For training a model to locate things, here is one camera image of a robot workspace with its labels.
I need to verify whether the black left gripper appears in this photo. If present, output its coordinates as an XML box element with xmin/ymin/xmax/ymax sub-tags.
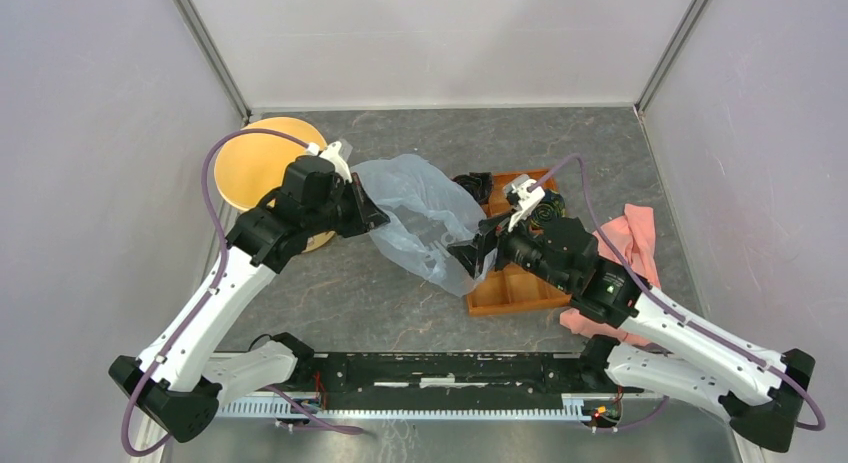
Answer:
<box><xmin>305</xmin><ymin>172</ymin><xmax>391</xmax><ymax>239</ymax></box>

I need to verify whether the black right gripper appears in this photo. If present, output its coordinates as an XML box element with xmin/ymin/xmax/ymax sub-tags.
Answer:
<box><xmin>445</xmin><ymin>204</ymin><xmax>572</xmax><ymax>292</ymax></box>

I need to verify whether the light blue plastic trash bag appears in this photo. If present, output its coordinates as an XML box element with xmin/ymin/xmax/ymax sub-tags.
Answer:
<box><xmin>351</xmin><ymin>154</ymin><xmax>486</xmax><ymax>297</ymax></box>

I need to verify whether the yellow capybara trash bin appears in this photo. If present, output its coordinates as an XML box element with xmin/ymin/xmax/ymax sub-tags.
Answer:
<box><xmin>214</xmin><ymin>116</ymin><xmax>327</xmax><ymax>212</ymax></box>

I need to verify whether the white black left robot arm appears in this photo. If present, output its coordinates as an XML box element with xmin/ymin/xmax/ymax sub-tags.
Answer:
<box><xmin>108</xmin><ymin>151</ymin><xmax>389</xmax><ymax>443</ymax></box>

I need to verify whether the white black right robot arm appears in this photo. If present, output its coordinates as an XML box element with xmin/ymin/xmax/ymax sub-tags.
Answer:
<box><xmin>448</xmin><ymin>214</ymin><xmax>816</xmax><ymax>453</ymax></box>

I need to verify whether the orange compartment tray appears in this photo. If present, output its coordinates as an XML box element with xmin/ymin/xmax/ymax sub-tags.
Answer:
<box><xmin>465</xmin><ymin>169</ymin><xmax>571</xmax><ymax>317</ymax></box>

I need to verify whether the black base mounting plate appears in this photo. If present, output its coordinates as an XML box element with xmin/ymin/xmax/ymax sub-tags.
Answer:
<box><xmin>277</xmin><ymin>352</ymin><xmax>619</xmax><ymax>411</ymax></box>

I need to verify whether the pink cloth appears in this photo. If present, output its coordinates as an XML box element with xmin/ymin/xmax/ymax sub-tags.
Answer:
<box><xmin>559</xmin><ymin>203</ymin><xmax>660</xmax><ymax>347</ymax></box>

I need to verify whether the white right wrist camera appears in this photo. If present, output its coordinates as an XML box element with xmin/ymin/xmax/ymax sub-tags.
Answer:
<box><xmin>503</xmin><ymin>174</ymin><xmax>545</xmax><ymax>232</ymax></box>

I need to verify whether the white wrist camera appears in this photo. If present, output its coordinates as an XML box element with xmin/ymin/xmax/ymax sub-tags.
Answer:
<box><xmin>306</xmin><ymin>139</ymin><xmax>353</xmax><ymax>183</ymax></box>
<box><xmin>503</xmin><ymin>174</ymin><xmax>545</xmax><ymax>232</ymax></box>

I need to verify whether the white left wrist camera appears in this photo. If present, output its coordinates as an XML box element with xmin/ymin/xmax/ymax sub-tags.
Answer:
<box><xmin>306</xmin><ymin>139</ymin><xmax>353</xmax><ymax>183</ymax></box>

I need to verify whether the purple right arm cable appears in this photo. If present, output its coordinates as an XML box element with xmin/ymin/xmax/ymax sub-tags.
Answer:
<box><xmin>526</xmin><ymin>153</ymin><xmax>827</xmax><ymax>435</ymax></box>

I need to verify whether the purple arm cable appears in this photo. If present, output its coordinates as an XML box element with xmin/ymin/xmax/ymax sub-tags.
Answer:
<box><xmin>526</xmin><ymin>153</ymin><xmax>827</xmax><ymax>435</ymax></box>
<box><xmin>119</xmin><ymin>127</ymin><xmax>366</xmax><ymax>459</ymax></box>

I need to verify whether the white slotted cable duct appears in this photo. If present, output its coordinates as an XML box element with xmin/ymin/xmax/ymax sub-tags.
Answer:
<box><xmin>216</xmin><ymin>393</ymin><xmax>591</xmax><ymax>423</ymax></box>

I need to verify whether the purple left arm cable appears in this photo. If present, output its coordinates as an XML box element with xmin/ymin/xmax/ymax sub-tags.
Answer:
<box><xmin>119</xmin><ymin>127</ymin><xmax>366</xmax><ymax>459</ymax></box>

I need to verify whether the aluminium frame rail front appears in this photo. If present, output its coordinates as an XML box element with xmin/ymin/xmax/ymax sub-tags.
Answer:
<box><xmin>153</xmin><ymin>351</ymin><xmax>751</xmax><ymax>400</ymax></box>

